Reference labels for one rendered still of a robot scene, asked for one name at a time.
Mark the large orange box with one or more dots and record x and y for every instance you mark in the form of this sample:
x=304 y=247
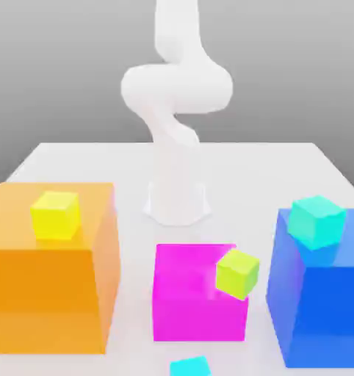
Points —
x=42 y=293

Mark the small turquoise cube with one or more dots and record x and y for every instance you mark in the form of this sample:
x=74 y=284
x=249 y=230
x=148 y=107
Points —
x=315 y=223

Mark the small lime green cube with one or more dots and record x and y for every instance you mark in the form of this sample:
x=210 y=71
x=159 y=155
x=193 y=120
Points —
x=237 y=276

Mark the large blue box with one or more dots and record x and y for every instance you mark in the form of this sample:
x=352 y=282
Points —
x=326 y=308

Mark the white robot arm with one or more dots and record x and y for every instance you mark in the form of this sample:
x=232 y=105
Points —
x=177 y=88

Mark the small yellow cube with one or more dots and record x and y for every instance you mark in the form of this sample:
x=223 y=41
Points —
x=55 y=217

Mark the small cyan cube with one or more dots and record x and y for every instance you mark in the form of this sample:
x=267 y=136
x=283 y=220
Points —
x=190 y=367

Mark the large magenta box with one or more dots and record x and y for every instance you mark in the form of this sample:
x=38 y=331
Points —
x=188 y=308

